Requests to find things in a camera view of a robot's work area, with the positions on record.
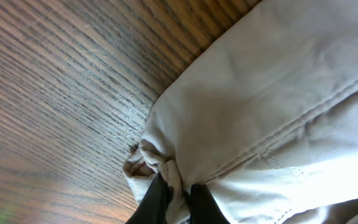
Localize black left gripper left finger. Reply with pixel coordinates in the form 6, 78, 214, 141
126, 174, 172, 224

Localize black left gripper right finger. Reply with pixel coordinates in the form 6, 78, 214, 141
190, 184, 229, 224

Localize beige cotton shorts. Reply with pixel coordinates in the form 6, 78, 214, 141
123, 0, 358, 223

